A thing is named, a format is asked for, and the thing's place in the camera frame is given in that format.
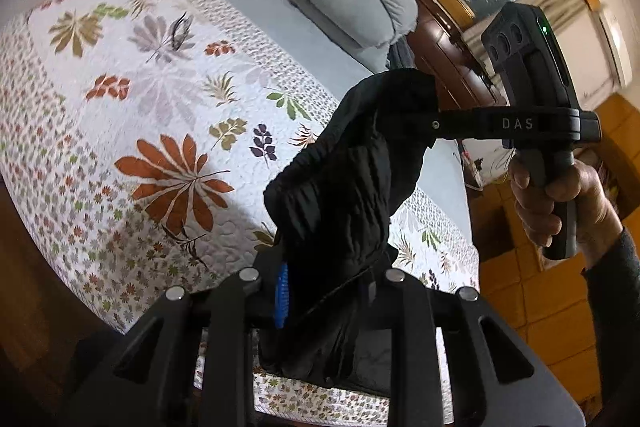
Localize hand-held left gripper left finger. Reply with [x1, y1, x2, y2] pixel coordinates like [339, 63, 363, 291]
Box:
[62, 247, 291, 427]

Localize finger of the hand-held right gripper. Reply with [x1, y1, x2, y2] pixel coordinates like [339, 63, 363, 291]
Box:
[387, 106, 501, 146]

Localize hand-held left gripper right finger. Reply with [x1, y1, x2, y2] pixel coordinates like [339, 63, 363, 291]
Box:
[357, 269, 587, 427]

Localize black pants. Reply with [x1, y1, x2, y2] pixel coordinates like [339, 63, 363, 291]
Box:
[257, 68, 441, 397]

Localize person's right forearm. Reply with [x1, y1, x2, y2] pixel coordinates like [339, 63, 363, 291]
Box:
[581, 227, 640, 427]

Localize person's right hand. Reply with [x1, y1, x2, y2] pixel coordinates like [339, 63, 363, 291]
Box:
[509, 156, 626, 269]

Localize beige curtain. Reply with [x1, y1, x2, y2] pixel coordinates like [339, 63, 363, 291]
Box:
[460, 0, 592, 58]

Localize dark wooden headboard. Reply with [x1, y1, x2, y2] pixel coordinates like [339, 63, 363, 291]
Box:
[357, 0, 507, 108]

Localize white air conditioner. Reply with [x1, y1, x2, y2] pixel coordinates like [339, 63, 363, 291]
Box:
[597, 7, 634, 88]

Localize dark grey garment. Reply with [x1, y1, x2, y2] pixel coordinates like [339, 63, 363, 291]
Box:
[389, 41, 417, 72]

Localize floral quilt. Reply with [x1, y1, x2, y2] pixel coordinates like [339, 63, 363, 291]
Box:
[0, 0, 482, 414]

